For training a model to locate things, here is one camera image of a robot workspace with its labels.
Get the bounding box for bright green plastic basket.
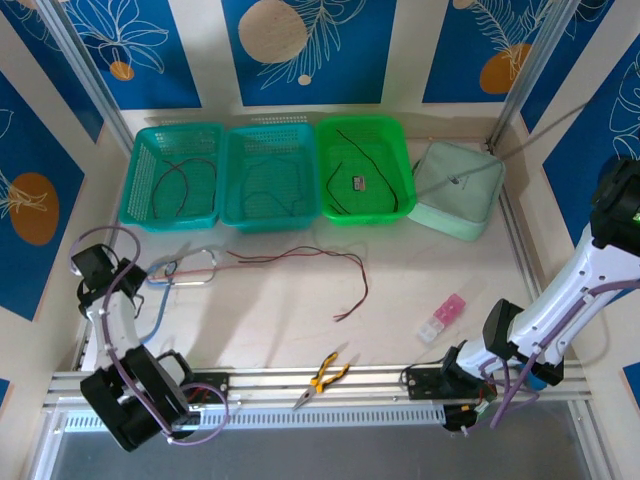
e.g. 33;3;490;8
314;114;419;227

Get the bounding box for white slotted cable duct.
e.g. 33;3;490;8
147;112;451;132
64;403;446;430

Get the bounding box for aluminium frame post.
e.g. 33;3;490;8
492;0;576;151
34;0;129;146

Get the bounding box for thin blue cable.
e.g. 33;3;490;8
242;157;307;219

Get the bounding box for blue stethoscope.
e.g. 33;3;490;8
139;243;231;346

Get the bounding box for thin red cable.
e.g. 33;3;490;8
152;157;220;221

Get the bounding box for pink and clear pill box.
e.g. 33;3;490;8
417;292;469;347

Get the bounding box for yellow handled pliers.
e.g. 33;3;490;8
292;341;361;412

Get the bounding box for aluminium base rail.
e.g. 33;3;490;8
42;363;596;407

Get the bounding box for pale green lidded box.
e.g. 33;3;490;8
407;139;507;244

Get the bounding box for teal blue plastic basket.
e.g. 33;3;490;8
219;122;322;235

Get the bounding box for turquoise green plastic basket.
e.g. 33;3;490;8
118;122;226;234

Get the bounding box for thin black cable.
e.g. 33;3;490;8
326;128;400;216

